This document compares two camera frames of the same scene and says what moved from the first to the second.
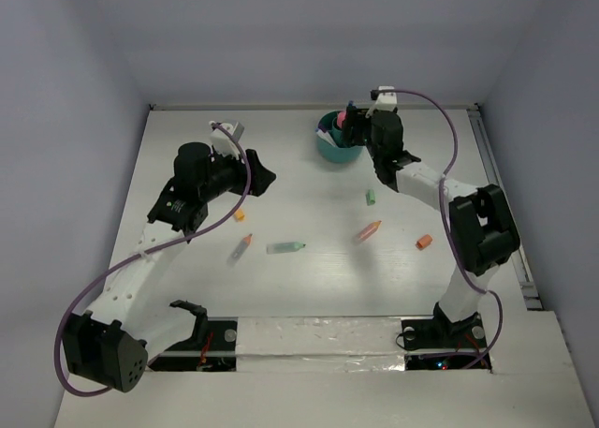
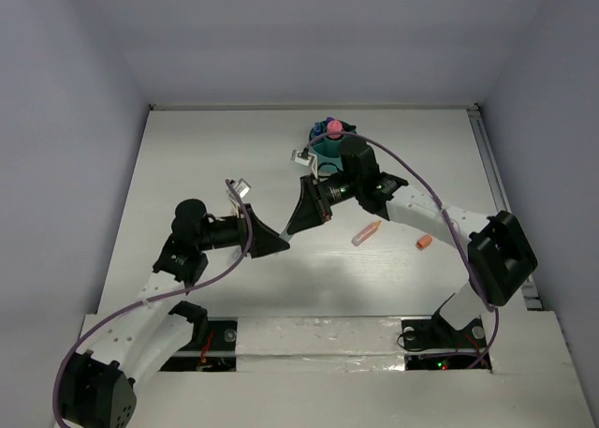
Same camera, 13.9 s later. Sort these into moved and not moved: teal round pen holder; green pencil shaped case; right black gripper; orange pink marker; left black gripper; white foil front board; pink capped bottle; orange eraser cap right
Moved: left black gripper; green pencil shaped case; right black gripper; teal round pen holder; pink capped bottle
Not moved: orange pink marker; orange eraser cap right; white foil front board
